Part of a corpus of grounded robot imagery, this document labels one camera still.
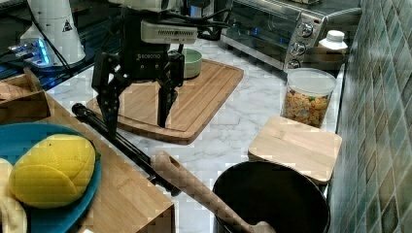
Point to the blue plate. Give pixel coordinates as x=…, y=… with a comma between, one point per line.
x=16, y=140

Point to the white capped bottle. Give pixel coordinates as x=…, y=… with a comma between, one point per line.
x=334, y=40

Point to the wooden rack piece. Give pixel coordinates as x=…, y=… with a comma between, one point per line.
x=19, y=85

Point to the black pot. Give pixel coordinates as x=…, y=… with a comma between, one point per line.
x=263, y=191

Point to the wooden spoon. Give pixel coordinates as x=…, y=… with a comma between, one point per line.
x=177, y=174

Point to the clear cereal container white lid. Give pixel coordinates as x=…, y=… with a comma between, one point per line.
x=307, y=96

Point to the wooden drawer box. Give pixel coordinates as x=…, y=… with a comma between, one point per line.
x=125, y=201

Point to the small light wooden board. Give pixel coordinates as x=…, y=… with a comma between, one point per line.
x=309, y=150

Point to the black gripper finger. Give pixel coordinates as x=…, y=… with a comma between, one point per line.
x=109, y=81
x=171, y=76

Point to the green ceramic bowl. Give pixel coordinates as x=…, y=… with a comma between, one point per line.
x=193, y=62

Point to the pale banana toy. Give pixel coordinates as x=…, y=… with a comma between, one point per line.
x=13, y=215

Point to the large bamboo cutting board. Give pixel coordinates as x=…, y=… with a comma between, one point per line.
x=197, y=102

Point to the yellow plush lemon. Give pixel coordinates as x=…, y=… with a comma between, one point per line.
x=54, y=173

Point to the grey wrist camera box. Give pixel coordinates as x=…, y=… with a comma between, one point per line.
x=167, y=34

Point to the silver toaster oven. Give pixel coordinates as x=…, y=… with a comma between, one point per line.
x=280, y=32

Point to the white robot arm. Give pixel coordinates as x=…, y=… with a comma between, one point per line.
x=159, y=7

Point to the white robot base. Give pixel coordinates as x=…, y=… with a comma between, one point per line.
x=52, y=40

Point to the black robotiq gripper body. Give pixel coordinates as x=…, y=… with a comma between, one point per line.
x=141, y=61

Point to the black silver toaster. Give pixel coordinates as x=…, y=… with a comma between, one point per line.
x=196, y=11

